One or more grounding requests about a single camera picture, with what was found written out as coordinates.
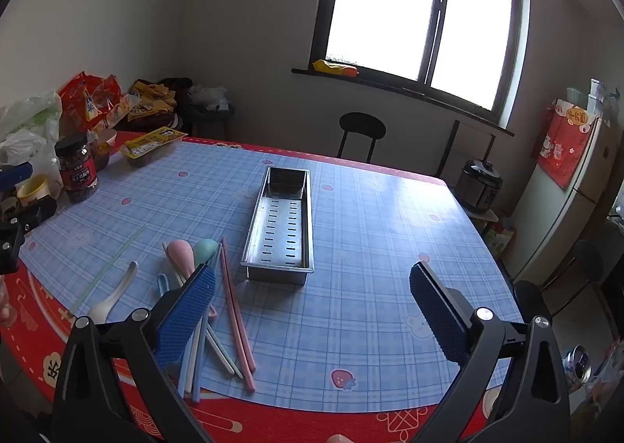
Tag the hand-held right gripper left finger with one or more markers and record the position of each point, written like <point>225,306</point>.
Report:
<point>187,321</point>

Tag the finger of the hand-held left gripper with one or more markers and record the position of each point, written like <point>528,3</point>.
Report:
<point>34,213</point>
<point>14,176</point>

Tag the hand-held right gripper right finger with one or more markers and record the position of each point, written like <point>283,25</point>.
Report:
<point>438,314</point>

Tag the mint green chopstick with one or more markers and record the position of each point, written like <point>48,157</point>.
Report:
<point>231,360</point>
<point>219,350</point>

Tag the blue spoon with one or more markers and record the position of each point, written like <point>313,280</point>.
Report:
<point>163,283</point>

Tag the blue chopstick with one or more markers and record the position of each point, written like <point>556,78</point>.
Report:
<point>197,374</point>

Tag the pink spoon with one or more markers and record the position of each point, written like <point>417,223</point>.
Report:
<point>178,252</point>

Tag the green spoon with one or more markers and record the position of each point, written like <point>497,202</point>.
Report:
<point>207,249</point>

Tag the white spoon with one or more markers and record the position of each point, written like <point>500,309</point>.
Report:
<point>101,310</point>

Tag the pale green chopstick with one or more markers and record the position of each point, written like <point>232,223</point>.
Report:
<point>109,268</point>
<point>100,277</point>

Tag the stainless steel utensil tray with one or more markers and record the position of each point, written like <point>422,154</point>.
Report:
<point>280,228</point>

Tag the yellow cup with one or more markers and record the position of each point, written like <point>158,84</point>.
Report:
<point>33,189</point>

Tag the white plastic bag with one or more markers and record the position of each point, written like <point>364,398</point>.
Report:
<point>207,97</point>
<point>24,150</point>

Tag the dark jar red label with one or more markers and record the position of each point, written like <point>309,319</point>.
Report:
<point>77,170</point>

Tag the clear plastic bag green print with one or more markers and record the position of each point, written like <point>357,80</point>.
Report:
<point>29,114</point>

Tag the blue plaid table mat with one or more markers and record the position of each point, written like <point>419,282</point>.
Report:
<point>365,326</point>

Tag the brown food container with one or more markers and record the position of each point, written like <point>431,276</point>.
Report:
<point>103,148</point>

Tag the colourful carton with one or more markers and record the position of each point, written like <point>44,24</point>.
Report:
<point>499,240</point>

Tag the red snack bag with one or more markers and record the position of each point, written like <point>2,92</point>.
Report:
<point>83,99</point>

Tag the orange snack bag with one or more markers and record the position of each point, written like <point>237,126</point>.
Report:
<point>119,109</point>

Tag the black rice cooker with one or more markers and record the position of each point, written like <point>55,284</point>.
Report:
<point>480,187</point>

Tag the drink can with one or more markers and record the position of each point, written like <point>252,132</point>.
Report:
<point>577,367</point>

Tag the white refrigerator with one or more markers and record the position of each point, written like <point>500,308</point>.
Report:
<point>560,223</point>

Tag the yellow snack bags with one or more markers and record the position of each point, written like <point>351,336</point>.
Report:
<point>151,102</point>

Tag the black round stool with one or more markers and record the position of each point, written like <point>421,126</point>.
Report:
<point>587,262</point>

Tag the dark clothing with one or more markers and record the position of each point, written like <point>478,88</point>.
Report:
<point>175,87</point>

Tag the black side table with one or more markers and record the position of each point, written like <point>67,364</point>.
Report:
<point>209,123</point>

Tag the black round back chair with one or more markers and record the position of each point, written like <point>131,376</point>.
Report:
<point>361,125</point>

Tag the red printed cloth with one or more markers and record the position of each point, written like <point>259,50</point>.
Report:
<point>565,145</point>

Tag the dark window sill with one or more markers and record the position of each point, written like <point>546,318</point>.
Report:
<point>390,88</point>

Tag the yellow orange object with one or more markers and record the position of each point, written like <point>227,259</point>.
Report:
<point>334,67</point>

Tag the clear plastic containers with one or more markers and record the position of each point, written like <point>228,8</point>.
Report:
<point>594,94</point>

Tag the dark framed window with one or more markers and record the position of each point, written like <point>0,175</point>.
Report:
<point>419,9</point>

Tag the dark metal chair frame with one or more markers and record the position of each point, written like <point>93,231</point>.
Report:
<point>451,145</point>

